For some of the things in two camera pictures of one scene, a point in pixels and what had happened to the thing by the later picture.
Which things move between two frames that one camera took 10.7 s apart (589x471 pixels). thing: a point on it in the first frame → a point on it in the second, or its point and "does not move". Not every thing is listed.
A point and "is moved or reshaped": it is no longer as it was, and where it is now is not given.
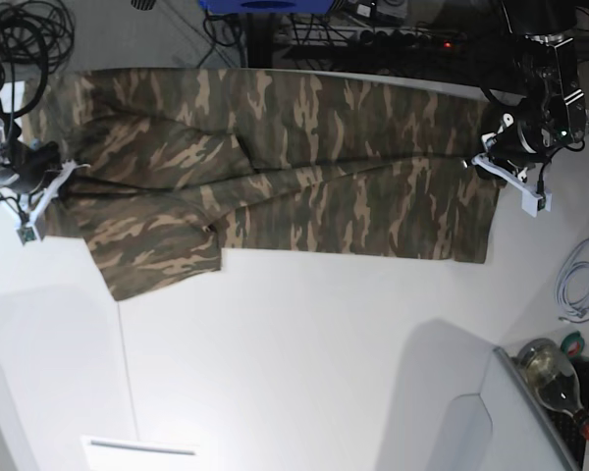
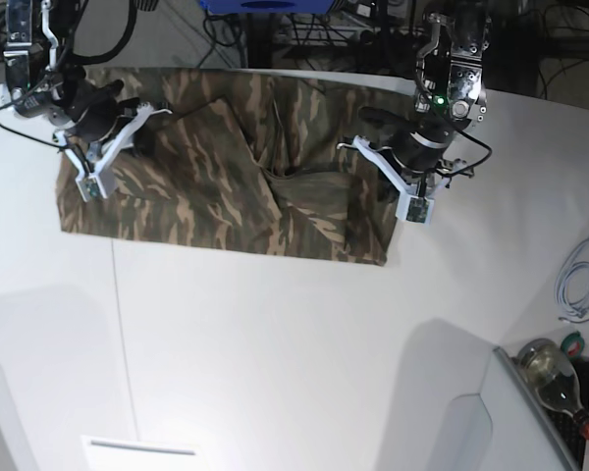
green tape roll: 573,343 does not move
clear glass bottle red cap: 556,383 does not move
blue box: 265,6 does not move
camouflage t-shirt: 174,167 is moved or reshaped
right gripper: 520,142 → 415,142
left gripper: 31,165 → 96,108
